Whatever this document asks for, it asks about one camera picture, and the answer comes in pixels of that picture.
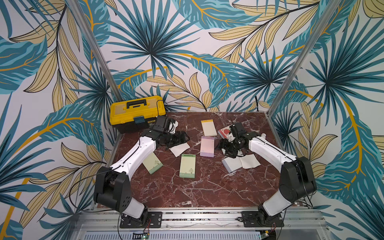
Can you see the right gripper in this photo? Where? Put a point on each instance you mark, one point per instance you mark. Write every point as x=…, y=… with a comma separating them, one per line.
x=229, y=145

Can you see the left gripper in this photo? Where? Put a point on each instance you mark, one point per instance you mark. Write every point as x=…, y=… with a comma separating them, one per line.
x=180, y=140

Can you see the torn lucky day cover page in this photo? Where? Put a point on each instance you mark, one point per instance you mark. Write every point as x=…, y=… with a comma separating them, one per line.
x=179, y=149

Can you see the torn white page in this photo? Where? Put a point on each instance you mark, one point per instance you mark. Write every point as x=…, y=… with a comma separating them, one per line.
x=249, y=162

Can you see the purple flower lucky day pad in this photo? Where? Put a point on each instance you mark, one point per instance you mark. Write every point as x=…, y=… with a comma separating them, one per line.
x=207, y=147

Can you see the green red lucky memo pad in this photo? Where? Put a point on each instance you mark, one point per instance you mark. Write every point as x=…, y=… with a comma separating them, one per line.
x=188, y=166

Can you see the green house lucky day pad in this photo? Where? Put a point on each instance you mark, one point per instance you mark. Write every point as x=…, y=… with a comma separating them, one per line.
x=152, y=163

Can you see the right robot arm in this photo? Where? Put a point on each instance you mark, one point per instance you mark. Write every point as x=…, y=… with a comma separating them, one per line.
x=296, y=180

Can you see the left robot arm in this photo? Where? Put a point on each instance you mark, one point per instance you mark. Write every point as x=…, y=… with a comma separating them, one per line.
x=113, y=184

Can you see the blue lined memo pad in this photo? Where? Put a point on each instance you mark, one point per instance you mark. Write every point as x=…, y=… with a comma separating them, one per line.
x=232, y=164

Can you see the red apple memo pad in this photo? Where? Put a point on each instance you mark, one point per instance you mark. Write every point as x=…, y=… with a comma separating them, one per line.
x=224, y=132

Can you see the yellow top memo pad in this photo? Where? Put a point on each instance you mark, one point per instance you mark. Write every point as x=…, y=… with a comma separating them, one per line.
x=209, y=129

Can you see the yellow black toolbox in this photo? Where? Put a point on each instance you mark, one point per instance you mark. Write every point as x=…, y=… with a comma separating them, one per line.
x=135, y=115

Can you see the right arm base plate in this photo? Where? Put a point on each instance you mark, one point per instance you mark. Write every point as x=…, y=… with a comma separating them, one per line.
x=256, y=219

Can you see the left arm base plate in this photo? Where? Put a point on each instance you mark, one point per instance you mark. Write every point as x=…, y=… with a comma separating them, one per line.
x=151, y=219

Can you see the aluminium front rail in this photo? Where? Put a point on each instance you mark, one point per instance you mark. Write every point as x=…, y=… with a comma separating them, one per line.
x=219, y=223

